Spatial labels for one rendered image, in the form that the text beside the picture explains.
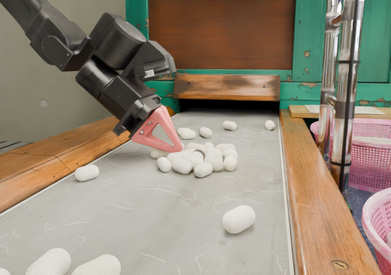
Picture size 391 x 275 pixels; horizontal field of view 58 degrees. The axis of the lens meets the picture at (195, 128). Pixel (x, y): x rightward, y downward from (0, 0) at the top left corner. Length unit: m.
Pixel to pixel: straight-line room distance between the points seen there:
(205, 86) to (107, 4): 1.09
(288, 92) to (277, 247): 0.74
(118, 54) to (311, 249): 0.39
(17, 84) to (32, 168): 1.76
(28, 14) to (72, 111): 1.48
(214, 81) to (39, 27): 0.53
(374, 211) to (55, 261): 0.29
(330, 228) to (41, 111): 1.99
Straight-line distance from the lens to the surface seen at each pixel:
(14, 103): 2.28
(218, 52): 1.05
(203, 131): 0.74
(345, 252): 0.29
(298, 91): 1.03
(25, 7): 0.65
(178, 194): 0.44
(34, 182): 0.49
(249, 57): 1.04
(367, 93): 1.06
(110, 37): 0.56
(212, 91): 0.99
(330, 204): 0.37
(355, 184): 0.70
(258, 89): 0.98
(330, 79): 0.62
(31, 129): 2.25
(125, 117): 0.54
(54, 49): 0.60
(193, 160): 0.52
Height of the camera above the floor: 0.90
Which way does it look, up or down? 11 degrees down
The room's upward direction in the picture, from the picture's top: straight up
